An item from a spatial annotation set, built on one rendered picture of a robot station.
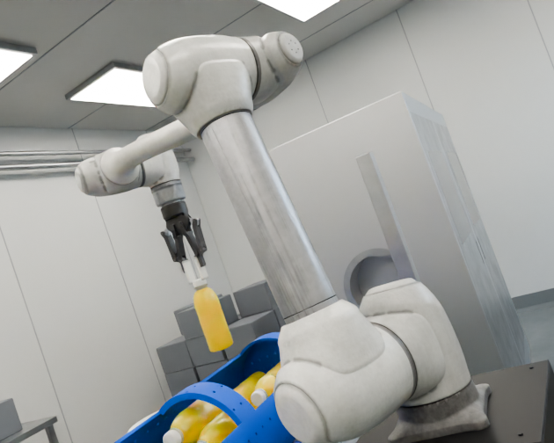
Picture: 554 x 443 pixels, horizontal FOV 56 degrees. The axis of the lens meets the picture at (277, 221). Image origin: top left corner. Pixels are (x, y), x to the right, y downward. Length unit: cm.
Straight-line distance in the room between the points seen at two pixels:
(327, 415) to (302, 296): 19
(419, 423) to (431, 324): 18
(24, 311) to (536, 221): 487
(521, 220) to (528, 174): 46
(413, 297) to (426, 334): 7
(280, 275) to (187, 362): 431
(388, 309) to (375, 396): 18
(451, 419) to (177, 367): 438
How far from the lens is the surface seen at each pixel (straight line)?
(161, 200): 151
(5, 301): 504
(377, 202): 205
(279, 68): 105
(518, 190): 578
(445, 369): 102
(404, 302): 98
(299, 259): 88
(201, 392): 127
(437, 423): 104
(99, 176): 143
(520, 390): 114
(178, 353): 520
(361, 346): 87
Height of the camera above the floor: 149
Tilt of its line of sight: 2 degrees up
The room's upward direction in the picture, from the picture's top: 20 degrees counter-clockwise
